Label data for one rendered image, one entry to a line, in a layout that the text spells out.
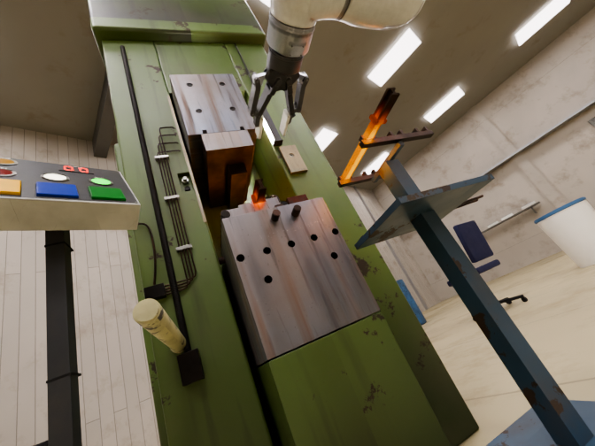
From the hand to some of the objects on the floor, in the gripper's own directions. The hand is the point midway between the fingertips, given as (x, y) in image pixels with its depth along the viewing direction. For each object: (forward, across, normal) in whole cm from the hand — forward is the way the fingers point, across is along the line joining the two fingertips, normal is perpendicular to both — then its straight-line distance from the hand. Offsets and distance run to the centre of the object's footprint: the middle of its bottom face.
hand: (272, 126), depth 74 cm
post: (+27, -58, -100) cm, 118 cm away
